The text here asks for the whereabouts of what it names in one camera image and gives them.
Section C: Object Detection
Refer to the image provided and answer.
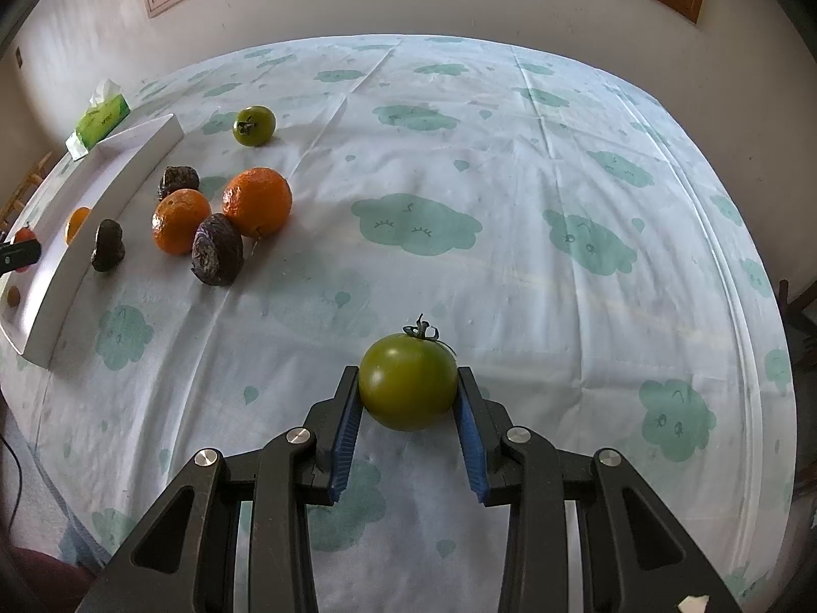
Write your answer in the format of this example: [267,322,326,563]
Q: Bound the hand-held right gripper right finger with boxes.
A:
[453,366,742,613]

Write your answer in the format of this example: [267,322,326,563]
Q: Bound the small orange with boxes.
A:
[151,188,212,257]
[65,206,93,246]

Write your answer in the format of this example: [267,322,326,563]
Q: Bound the wooden chair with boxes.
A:
[0,151,56,232]

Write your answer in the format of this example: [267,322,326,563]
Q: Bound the green tissue box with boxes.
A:
[65,78,132,161]

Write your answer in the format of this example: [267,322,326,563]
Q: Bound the dark red cloth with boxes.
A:
[0,545,98,613]

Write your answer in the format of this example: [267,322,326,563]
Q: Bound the white rectangular tray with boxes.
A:
[0,113,186,369]

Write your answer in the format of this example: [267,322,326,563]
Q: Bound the small green tomato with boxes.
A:
[232,105,277,148]

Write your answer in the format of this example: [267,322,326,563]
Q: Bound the large orange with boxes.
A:
[221,167,293,238]

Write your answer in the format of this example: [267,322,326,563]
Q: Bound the small red tomato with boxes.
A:
[12,224,40,276]

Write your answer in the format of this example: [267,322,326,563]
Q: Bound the cloud-printed tablecloth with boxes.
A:
[0,34,800,613]

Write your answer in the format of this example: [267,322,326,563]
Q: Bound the dark wrinkled passion fruit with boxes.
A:
[91,219,125,273]
[191,213,245,287]
[157,165,200,202]

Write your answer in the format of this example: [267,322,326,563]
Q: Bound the dark chair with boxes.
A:
[775,277,817,398]

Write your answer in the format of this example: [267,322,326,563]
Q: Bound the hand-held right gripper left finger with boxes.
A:
[80,366,364,613]

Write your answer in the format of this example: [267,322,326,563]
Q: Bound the large green tomato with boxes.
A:
[357,314,460,433]

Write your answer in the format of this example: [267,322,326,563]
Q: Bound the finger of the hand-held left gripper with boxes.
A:
[0,239,43,276]

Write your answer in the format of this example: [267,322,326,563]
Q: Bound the black cable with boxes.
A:
[0,433,28,528]

